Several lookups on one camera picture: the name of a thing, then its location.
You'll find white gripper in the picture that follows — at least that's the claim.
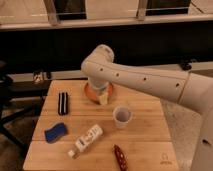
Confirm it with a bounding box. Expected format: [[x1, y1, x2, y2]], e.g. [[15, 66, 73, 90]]
[[87, 80, 109, 105]]

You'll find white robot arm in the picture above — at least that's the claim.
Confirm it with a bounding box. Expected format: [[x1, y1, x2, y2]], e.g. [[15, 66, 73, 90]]
[[81, 45, 213, 171]]

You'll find white ceramic cup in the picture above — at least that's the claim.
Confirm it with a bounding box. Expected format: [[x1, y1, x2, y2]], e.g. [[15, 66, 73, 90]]
[[113, 106, 132, 129]]

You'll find orange bowl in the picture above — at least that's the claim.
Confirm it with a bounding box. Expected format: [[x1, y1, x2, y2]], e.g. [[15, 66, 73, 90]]
[[84, 84, 113, 105]]

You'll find white plastic bottle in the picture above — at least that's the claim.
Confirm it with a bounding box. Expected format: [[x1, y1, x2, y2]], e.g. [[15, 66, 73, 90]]
[[68, 124, 103, 158]]

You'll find blue sponge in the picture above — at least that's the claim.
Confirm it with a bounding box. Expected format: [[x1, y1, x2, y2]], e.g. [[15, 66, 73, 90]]
[[44, 123, 68, 143]]

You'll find black table clamp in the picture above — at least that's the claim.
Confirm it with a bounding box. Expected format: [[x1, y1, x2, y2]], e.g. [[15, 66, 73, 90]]
[[33, 70, 52, 84]]

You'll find black office chair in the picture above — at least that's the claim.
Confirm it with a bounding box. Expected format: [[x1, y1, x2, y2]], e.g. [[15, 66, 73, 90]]
[[0, 60, 46, 158]]

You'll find black clamp right rail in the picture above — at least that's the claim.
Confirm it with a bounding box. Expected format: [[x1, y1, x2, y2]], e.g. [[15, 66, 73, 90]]
[[179, 59, 197, 71]]

